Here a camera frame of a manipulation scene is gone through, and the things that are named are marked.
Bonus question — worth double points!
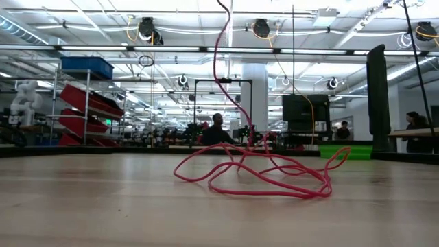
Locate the black robot station green lights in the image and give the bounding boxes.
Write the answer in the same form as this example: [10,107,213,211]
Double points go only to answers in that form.
[239,123,277,147]

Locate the long ceiling light strip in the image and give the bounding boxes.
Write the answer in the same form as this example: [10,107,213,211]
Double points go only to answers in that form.
[0,44,439,56]

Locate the black monitor cart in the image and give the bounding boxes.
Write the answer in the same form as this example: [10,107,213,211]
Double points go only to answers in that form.
[281,94,332,147]

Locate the green plastic bin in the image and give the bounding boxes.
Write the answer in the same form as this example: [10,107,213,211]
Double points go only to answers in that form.
[318,144,374,161]

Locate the person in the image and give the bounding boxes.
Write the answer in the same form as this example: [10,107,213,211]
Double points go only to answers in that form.
[334,120,351,141]
[200,113,240,146]
[405,111,434,154]

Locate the black ceiling cable reel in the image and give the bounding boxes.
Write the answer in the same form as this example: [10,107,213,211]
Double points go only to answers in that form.
[138,16,165,46]
[414,21,439,43]
[252,19,271,38]

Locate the white round pillar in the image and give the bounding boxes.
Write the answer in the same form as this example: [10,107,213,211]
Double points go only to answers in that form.
[241,63,269,133]

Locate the black red robot station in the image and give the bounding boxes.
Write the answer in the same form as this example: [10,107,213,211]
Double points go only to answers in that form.
[183,120,213,147]

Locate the yellow hanging cable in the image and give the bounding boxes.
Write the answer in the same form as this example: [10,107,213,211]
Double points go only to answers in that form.
[267,36,316,145]

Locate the metal wire shelf rack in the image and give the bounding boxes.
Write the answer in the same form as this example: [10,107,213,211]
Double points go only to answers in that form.
[49,68,126,148]

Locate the black hanging cable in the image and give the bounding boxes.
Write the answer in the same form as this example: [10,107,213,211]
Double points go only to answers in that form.
[401,0,439,138]

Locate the black gantry frame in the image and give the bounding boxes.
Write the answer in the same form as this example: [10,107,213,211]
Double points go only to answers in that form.
[193,78,254,148]

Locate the blue plastic crate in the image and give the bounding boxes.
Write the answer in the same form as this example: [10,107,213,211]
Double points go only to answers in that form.
[60,56,115,80]

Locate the white robot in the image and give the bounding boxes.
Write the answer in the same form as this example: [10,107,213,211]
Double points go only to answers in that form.
[9,80,44,126]

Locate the red plastic bin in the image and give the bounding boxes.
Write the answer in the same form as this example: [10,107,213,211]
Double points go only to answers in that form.
[56,132,121,148]
[60,84,125,119]
[57,108,110,137]

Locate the red cord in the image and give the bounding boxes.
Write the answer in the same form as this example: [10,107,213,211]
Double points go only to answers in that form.
[173,0,353,200]

